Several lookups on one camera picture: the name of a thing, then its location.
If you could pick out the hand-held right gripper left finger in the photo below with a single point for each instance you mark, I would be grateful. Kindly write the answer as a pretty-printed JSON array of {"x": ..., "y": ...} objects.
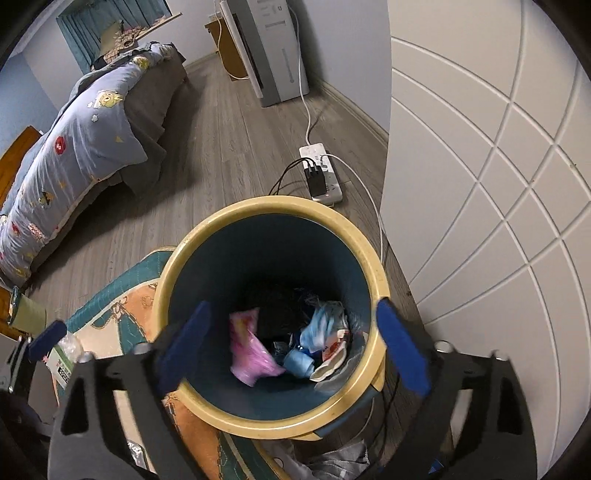
[{"x": 184, "y": 341}]

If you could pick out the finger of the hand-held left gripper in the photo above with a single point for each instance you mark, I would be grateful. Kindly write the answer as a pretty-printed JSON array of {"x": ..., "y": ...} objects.
[{"x": 46, "y": 339}]

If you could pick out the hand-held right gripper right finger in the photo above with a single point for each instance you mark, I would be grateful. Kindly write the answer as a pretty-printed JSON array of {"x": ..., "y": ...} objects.
[{"x": 401, "y": 350}]

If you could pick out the grey green cardboard box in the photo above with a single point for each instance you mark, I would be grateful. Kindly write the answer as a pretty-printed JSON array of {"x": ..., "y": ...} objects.
[{"x": 32, "y": 316}]

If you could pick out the pink plastic wrapper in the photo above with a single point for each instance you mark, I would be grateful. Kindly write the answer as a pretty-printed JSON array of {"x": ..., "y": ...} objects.
[{"x": 249, "y": 360}]

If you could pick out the red white wrapper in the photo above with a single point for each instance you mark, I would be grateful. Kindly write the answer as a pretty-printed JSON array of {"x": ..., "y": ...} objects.
[{"x": 330, "y": 364}]

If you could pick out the blue face mask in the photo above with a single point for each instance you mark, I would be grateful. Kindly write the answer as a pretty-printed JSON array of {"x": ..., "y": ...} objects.
[{"x": 318, "y": 330}]

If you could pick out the yellow rimmed blue trash bin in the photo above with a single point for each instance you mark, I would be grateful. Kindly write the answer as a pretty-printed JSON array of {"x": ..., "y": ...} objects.
[{"x": 258, "y": 240}]

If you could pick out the clear plastic wrapper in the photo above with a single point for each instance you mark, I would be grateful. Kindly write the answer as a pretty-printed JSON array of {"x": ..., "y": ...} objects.
[{"x": 71, "y": 346}]

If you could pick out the patterned quilted mat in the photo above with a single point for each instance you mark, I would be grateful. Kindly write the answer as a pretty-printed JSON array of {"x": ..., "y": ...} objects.
[{"x": 138, "y": 314}]

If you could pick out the light blue plastic cap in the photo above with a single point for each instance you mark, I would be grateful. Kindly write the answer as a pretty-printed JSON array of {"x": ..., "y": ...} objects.
[{"x": 298, "y": 362}]

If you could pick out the grey plastic bag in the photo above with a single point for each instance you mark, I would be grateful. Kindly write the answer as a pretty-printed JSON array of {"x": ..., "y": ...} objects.
[{"x": 332, "y": 461}]

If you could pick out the white power strip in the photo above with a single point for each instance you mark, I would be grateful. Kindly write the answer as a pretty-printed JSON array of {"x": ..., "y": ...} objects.
[{"x": 335, "y": 184}]

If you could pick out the wooden headboard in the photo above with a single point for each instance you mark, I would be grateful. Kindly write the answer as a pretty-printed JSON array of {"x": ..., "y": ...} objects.
[{"x": 18, "y": 157}]

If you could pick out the white panelled wardrobe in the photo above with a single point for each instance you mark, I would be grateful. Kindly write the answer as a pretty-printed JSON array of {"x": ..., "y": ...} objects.
[{"x": 485, "y": 184}]

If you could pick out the black charger plug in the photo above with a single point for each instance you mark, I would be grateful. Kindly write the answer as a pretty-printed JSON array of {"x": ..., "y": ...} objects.
[{"x": 316, "y": 180}]

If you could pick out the bed with patterned quilt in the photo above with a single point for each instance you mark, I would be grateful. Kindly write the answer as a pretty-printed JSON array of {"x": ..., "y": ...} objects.
[{"x": 83, "y": 138}]

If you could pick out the grey bed base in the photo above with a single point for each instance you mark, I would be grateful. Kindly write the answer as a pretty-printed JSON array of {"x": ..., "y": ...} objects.
[{"x": 157, "y": 115}]

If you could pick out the wooden nightstand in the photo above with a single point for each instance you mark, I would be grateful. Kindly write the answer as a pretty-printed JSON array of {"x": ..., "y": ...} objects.
[{"x": 231, "y": 60}]

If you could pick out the printed pillow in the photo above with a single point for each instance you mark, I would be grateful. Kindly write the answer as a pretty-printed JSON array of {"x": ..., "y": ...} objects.
[{"x": 122, "y": 41}]

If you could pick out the white air purifier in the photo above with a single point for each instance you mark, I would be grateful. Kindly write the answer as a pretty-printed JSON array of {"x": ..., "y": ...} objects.
[{"x": 272, "y": 46}]

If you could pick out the teal curtain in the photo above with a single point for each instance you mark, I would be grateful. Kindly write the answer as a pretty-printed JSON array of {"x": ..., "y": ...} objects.
[{"x": 92, "y": 27}]

